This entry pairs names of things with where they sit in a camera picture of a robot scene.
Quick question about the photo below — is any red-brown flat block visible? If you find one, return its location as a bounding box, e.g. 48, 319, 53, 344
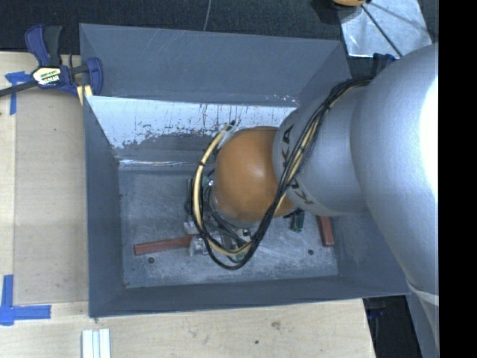
133, 235, 195, 257
315, 215, 335, 248

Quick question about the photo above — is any grey metal bin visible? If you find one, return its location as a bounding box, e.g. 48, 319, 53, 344
78, 22, 411, 318

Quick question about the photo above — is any dark green flat block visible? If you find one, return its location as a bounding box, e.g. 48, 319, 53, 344
290, 210, 307, 233

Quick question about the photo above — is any pale wood board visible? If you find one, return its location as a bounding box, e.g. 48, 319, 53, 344
13, 87, 91, 306

